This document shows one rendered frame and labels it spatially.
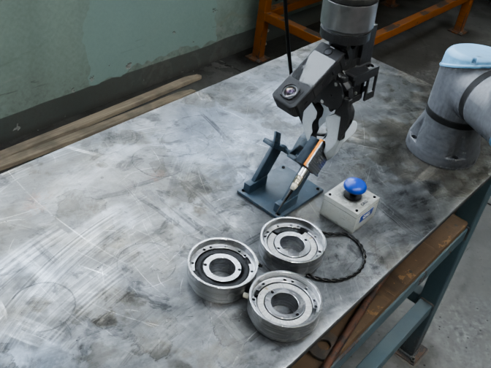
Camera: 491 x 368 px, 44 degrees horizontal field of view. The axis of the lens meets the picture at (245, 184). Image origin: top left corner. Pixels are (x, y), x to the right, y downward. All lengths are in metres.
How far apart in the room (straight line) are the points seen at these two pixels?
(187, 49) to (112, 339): 2.37
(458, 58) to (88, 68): 1.83
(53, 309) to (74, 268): 0.08
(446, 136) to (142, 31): 1.84
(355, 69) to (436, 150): 0.41
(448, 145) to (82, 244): 0.73
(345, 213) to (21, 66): 1.74
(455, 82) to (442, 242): 0.45
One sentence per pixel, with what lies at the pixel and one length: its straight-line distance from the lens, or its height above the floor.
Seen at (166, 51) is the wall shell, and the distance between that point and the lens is 3.00.
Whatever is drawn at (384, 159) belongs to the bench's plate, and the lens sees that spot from 1.27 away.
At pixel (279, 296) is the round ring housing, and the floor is 0.82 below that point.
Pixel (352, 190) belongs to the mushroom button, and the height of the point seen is 0.87.
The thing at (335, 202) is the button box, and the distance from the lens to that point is 1.05.
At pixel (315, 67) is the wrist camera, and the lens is 0.87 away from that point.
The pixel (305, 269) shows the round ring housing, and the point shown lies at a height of 0.82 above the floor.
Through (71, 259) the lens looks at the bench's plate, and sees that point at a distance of 0.97.
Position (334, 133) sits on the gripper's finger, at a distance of 0.93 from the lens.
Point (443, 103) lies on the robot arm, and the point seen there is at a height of 0.93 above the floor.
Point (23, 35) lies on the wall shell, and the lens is 2.49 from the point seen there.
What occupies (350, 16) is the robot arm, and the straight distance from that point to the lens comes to 0.85.
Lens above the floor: 1.48
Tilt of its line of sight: 38 degrees down
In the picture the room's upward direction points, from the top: 8 degrees clockwise
